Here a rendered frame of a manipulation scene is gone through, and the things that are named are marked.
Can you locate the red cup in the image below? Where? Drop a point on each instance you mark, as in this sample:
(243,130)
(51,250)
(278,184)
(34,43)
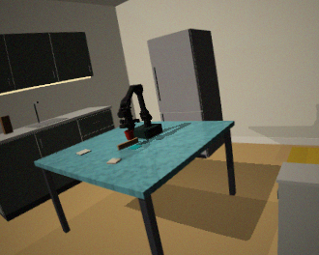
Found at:
(129,134)

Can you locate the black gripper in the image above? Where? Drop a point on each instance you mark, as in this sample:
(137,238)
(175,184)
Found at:
(130,123)

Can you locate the tan wooden flat bar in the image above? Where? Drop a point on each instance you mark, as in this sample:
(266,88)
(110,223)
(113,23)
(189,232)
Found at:
(126,144)

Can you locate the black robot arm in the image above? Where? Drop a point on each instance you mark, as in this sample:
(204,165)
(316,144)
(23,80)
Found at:
(125,109)

